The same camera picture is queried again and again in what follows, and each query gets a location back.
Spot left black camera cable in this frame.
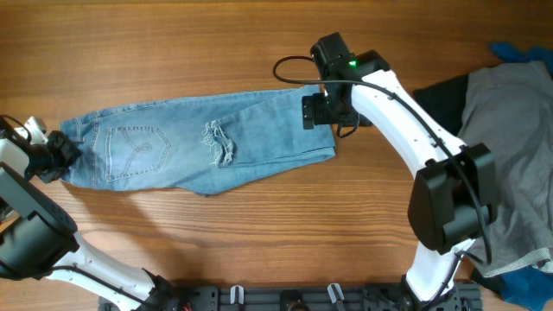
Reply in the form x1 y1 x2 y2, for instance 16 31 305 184
42 265 148 308

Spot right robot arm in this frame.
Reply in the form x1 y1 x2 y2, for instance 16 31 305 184
302 45 498 310

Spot light blue denim jeans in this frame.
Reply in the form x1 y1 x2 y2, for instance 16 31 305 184
60 86 335 195

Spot black mounting rail base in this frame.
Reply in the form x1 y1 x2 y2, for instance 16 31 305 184
98 283 483 311

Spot dark blue garment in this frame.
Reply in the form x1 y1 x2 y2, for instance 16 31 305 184
490 42 552 310

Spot grey garment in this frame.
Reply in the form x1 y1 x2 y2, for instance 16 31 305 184
458 61 552 277

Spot black camera cable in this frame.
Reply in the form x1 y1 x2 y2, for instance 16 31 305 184
271 54 493 303
42 265 148 308

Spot right black camera cable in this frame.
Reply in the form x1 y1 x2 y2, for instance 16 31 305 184
271 54 493 303

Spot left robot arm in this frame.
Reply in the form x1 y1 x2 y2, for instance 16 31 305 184
1 115 179 310

